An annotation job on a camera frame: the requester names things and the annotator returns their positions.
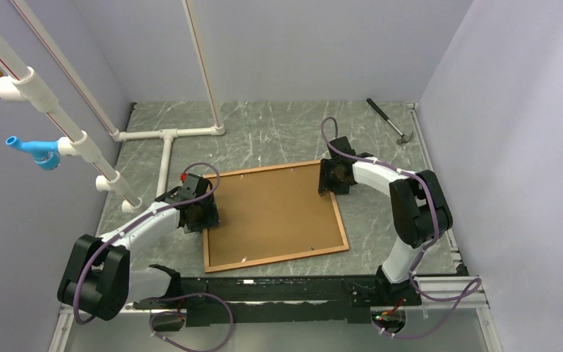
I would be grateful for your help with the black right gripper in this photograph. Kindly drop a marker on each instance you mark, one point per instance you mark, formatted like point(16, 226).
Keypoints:
point(325, 183)

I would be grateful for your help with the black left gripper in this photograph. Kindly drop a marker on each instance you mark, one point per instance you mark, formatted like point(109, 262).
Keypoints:
point(211, 218)

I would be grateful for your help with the brown backing board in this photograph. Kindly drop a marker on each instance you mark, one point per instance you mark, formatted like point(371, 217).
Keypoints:
point(272, 213)

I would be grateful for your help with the wooden picture frame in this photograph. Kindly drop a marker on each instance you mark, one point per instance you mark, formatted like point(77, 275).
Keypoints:
point(344, 233)

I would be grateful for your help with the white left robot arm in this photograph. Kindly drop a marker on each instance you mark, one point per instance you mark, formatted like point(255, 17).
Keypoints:
point(98, 278)

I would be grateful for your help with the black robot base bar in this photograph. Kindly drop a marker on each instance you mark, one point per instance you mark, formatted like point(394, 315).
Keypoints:
point(281, 299)

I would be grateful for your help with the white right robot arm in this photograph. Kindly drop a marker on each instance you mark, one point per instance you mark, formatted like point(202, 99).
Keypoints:
point(419, 209)

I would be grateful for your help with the blue faucet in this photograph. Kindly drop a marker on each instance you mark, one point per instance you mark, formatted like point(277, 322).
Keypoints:
point(45, 154)

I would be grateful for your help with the white pvc pipe stand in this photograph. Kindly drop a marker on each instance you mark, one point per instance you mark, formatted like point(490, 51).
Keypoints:
point(22, 83)

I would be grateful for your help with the black handled hammer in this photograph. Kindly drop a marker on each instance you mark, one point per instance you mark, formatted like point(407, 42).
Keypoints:
point(403, 138)

